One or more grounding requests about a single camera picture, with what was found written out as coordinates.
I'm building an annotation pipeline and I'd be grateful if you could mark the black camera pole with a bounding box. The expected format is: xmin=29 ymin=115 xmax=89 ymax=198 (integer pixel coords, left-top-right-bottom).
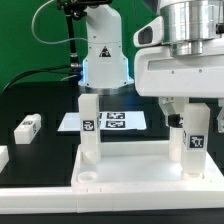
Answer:
xmin=56 ymin=0 xmax=113 ymax=68

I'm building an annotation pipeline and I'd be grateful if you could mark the white desk top tray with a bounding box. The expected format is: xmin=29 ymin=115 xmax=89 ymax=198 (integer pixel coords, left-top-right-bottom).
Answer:
xmin=71 ymin=141 xmax=224 ymax=197

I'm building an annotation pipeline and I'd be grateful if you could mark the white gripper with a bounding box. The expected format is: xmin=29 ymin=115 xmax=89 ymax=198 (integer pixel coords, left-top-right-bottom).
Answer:
xmin=133 ymin=16 xmax=224 ymax=133

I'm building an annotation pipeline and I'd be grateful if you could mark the black cable bundle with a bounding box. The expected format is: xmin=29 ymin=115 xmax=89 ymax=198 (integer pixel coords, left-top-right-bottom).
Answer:
xmin=1 ymin=65 xmax=83 ymax=93

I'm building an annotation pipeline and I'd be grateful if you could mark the fiducial marker sheet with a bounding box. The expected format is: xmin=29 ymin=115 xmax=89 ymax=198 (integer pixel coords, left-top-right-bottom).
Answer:
xmin=58 ymin=111 xmax=147 ymax=132

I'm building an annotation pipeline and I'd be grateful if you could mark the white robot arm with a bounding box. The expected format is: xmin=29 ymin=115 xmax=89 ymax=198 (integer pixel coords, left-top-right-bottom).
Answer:
xmin=81 ymin=0 xmax=224 ymax=133

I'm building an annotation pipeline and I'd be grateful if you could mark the white block at left edge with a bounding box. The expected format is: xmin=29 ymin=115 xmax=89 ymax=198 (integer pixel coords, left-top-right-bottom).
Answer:
xmin=0 ymin=146 xmax=9 ymax=173

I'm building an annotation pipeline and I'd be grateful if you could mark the grey cable loop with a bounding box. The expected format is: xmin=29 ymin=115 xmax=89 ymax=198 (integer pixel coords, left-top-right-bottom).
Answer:
xmin=31 ymin=0 xmax=89 ymax=46

